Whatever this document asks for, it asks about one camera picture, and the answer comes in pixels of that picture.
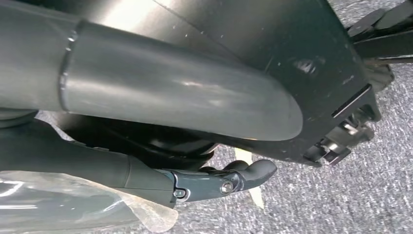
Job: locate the clear plastic film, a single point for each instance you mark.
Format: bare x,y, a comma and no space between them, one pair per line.
155,216

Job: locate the black robot body shell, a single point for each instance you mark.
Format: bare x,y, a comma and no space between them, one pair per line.
290,38

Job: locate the straight yellow floor tape strip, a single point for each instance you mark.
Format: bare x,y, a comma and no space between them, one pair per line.
256,197

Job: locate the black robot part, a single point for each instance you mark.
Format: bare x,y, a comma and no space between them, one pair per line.
384,42

